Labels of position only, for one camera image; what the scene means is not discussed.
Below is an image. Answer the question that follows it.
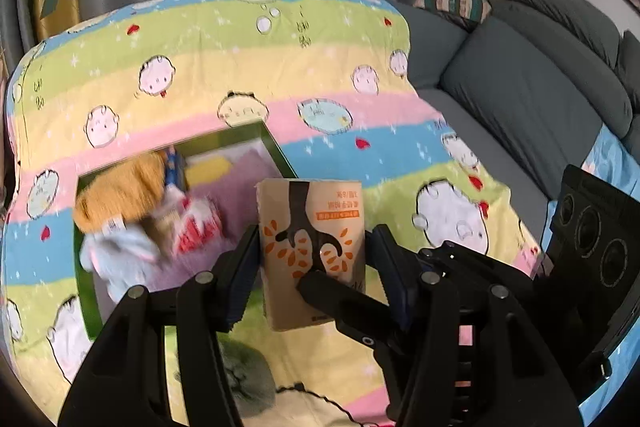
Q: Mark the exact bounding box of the blue floral cloth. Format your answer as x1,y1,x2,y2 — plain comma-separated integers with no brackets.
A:
536,128,639,419

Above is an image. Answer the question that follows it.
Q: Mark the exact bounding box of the yellow green sponge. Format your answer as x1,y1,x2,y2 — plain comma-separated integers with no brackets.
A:
184,156,233,186

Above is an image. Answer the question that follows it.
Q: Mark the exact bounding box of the grey sofa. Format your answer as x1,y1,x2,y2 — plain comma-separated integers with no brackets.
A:
399,0,639,222

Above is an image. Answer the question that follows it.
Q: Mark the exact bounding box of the green cardboard box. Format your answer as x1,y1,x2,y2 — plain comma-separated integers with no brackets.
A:
73,121,294,337

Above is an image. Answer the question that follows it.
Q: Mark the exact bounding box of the yellow fuzzy plush toy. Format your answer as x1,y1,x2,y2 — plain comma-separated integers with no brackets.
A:
73,152,165,234

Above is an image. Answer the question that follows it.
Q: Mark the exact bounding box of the purple towel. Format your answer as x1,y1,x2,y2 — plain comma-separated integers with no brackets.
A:
148,148,281,291

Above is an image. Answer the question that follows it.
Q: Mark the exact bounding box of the colourful cartoon blanket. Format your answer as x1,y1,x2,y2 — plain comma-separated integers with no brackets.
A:
2,0,540,419

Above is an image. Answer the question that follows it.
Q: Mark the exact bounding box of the blue elephant plush toy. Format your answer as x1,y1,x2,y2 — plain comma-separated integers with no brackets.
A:
79,225,163,303

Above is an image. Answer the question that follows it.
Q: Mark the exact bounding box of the blue orange toy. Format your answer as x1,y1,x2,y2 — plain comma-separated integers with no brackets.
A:
164,145,186,192

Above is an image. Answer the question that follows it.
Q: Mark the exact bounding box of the striped cushion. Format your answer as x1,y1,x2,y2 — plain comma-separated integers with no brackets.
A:
413,0,492,31

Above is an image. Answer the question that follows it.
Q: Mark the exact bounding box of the red white cloth toy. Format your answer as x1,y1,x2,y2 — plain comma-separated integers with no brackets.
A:
149,186,224,257

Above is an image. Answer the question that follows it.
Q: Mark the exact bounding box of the grey green cloth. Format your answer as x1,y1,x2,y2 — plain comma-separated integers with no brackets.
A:
174,333,279,423

